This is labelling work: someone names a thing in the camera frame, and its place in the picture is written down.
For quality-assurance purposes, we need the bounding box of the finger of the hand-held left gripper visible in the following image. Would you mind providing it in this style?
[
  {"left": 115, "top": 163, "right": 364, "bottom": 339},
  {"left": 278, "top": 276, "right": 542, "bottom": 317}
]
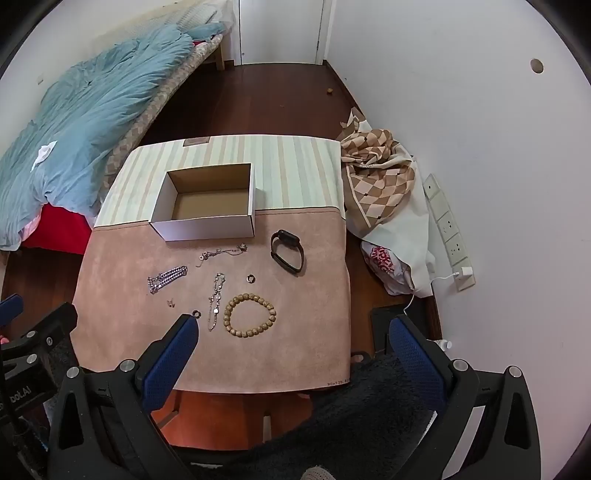
[
  {"left": 0, "top": 302, "right": 78, "bottom": 370},
  {"left": 0, "top": 294, "right": 25, "bottom": 329}
]

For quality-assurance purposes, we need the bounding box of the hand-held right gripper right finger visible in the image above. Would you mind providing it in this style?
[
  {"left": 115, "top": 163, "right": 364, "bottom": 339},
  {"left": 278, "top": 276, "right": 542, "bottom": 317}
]
[{"left": 388, "top": 316, "right": 542, "bottom": 480}]

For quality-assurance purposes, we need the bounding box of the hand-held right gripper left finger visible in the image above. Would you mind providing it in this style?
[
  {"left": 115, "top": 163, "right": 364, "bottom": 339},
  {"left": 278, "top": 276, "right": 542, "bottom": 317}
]
[{"left": 46, "top": 314, "right": 204, "bottom": 480}]

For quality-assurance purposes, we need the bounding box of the wooden bead bracelet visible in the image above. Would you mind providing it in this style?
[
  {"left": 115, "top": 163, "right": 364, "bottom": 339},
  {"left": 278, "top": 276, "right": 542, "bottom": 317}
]
[{"left": 223, "top": 292, "right": 278, "bottom": 341}]

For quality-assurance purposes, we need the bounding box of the chunky silver chain bracelet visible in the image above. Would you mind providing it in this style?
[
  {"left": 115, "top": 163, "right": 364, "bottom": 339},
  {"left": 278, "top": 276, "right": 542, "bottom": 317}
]
[{"left": 147, "top": 265, "right": 189, "bottom": 295}]

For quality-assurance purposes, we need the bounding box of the silver charm bracelet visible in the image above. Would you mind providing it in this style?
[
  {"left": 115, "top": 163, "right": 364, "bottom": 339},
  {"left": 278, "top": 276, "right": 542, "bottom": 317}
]
[{"left": 208, "top": 272, "right": 227, "bottom": 333}]

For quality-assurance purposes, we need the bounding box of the thin silver necklace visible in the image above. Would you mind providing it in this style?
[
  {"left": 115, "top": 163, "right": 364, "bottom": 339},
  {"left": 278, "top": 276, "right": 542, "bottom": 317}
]
[{"left": 198, "top": 244, "right": 250, "bottom": 267}]

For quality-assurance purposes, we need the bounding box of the white cardboard box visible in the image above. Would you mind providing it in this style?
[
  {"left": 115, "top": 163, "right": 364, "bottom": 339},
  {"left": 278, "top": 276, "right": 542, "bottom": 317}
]
[{"left": 148, "top": 162, "right": 256, "bottom": 242}]

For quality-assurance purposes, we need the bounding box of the black smartwatch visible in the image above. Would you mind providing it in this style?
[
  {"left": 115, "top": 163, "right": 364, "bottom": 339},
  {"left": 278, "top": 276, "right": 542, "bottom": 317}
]
[{"left": 270, "top": 229, "right": 306, "bottom": 277}]

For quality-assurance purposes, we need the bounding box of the black flat bag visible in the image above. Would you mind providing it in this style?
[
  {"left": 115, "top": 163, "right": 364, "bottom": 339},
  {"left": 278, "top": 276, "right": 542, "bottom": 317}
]
[{"left": 369, "top": 302, "right": 437, "bottom": 356}]

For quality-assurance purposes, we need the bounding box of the dark fleece garment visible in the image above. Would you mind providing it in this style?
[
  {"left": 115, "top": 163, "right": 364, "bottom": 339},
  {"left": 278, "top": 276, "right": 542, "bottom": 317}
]
[{"left": 194, "top": 351, "right": 444, "bottom": 480}]

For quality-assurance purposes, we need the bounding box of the red cloth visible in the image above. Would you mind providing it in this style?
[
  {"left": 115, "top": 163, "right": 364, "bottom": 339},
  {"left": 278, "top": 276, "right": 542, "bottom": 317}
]
[{"left": 21, "top": 203, "right": 93, "bottom": 257}]

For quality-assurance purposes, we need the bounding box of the red print plastic bag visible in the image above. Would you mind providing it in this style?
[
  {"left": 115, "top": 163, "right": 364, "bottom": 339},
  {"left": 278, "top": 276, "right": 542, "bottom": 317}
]
[{"left": 361, "top": 240, "right": 416, "bottom": 296}]

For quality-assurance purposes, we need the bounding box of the pink striped table mat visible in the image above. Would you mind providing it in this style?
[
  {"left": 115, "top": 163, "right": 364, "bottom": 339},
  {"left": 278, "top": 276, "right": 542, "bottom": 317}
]
[{"left": 71, "top": 134, "right": 352, "bottom": 395}]

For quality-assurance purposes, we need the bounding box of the white cloth bag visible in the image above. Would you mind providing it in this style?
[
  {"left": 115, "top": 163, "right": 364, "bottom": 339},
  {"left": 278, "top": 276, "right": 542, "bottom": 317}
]
[{"left": 346, "top": 152, "right": 437, "bottom": 296}]

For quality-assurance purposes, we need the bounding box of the white paper scrap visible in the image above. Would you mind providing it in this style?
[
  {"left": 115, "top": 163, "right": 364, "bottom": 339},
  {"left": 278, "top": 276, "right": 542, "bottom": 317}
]
[{"left": 30, "top": 141, "right": 58, "bottom": 171}]

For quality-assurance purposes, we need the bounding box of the beige checkered cloth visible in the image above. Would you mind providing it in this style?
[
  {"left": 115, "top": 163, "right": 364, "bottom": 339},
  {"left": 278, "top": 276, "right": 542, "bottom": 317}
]
[{"left": 339, "top": 108, "right": 416, "bottom": 232}]

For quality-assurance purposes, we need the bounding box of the blue blanket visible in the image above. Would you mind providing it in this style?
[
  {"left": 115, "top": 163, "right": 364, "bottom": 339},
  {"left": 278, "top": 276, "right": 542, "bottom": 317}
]
[{"left": 0, "top": 23, "right": 227, "bottom": 252}]

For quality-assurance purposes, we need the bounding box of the bed with patterned mattress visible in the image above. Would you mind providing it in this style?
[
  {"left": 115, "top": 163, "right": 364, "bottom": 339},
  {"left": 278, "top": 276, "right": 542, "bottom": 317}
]
[{"left": 104, "top": 32, "right": 227, "bottom": 185}]

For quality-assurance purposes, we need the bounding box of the white door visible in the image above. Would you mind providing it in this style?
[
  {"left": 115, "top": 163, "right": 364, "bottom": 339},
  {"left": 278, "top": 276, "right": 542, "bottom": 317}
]
[{"left": 238, "top": 0, "right": 333, "bottom": 65}]

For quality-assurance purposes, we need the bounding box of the white quilted bedding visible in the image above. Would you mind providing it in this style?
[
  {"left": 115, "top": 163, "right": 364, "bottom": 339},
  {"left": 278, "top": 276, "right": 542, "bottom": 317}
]
[{"left": 175, "top": 0, "right": 232, "bottom": 33}]

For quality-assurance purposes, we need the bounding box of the white charging cable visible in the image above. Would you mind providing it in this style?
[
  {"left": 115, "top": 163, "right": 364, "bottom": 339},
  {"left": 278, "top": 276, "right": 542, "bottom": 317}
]
[{"left": 404, "top": 272, "right": 458, "bottom": 319}]

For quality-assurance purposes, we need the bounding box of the wall socket panel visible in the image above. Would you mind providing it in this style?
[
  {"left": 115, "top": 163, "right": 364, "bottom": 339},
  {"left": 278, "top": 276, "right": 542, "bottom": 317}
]
[{"left": 424, "top": 173, "right": 476, "bottom": 291}]

